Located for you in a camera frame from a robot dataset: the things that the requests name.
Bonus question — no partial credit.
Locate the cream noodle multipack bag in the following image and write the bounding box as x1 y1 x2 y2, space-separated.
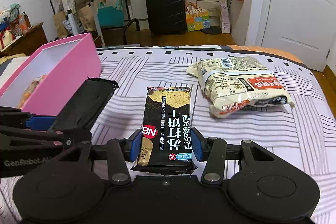
186 56 294 118

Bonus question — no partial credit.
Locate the teal shopping bag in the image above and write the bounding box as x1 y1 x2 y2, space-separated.
97 0 124 28

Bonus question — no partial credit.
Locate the white door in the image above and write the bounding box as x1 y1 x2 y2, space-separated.
262 0 335 71

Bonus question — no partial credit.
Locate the wooden nightstand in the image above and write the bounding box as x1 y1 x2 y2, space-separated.
1 23 48 57

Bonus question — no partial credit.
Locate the white tissue pack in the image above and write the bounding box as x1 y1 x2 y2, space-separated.
220 2 231 34

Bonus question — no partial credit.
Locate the black suitcase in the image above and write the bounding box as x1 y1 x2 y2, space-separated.
145 0 186 35

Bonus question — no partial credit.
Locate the black soda cracker pack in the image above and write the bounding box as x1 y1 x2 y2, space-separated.
131 87 197 176

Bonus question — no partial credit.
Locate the pink storage box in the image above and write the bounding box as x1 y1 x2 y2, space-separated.
1 33 101 116

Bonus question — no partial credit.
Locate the brown paper bag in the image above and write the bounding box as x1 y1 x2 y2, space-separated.
77 4 96 32

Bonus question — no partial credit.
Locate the colourful gift bag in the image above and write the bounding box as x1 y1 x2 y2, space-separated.
185 2 211 32

